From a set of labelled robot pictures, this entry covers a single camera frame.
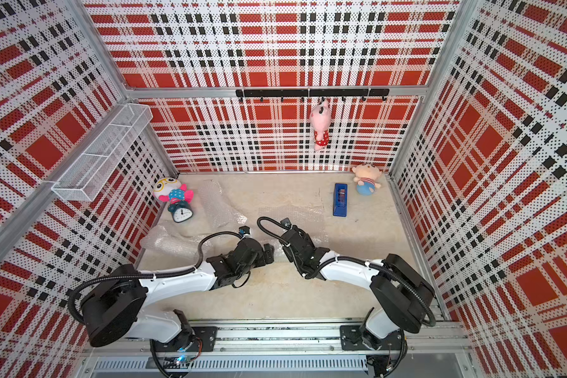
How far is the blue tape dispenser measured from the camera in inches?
40.9

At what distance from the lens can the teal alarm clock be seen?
1004 mm

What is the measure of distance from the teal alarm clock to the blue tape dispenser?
25.8 inches
